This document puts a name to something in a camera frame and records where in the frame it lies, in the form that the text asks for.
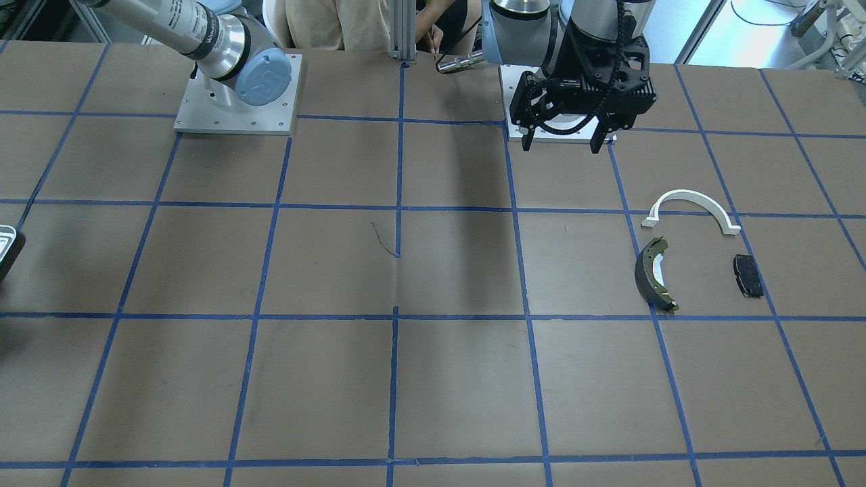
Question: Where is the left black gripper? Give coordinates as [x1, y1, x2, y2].
[508, 37, 658, 154]

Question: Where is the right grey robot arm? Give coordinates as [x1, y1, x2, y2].
[80, 1, 293, 107]

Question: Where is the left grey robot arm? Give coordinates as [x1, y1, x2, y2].
[436, 1, 658, 152]

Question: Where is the green brake shoe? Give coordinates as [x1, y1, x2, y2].
[635, 237, 679, 312]

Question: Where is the black brake pad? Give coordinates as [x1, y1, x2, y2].
[733, 254, 765, 297]

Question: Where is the seated person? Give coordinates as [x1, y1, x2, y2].
[283, 1, 480, 55]

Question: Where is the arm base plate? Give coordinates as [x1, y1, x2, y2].
[174, 53, 304, 136]
[500, 64, 598, 144]

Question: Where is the aluminium frame post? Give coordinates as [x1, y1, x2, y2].
[388, 0, 417, 65]

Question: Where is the white curved plastic bracket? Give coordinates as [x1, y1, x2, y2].
[641, 189, 742, 235]

